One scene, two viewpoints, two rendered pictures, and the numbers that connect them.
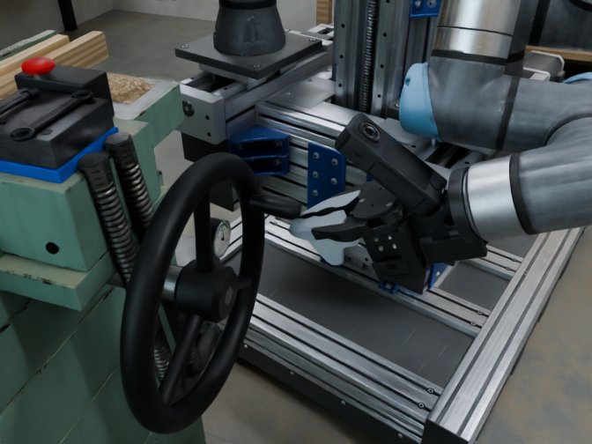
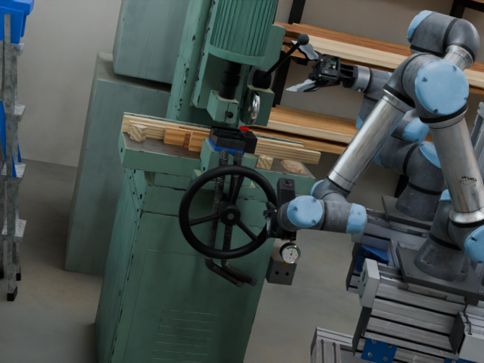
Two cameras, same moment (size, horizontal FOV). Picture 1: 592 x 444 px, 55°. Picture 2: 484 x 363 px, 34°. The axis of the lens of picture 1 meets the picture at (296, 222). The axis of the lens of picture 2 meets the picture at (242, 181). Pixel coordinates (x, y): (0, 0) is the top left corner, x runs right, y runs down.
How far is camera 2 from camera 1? 1.84 m
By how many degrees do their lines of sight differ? 52
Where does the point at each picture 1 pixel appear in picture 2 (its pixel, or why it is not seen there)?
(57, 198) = (209, 153)
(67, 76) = (248, 135)
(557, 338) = not seen: outside the picture
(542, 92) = (333, 196)
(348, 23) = not seen: hidden behind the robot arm
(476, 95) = (322, 190)
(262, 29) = (415, 202)
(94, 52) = (310, 158)
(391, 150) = (287, 191)
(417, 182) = (281, 201)
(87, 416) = (188, 258)
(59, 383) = not seen: hidden behind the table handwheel
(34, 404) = (176, 226)
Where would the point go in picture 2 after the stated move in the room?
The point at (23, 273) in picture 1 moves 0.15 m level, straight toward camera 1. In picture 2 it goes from (195, 173) to (169, 181)
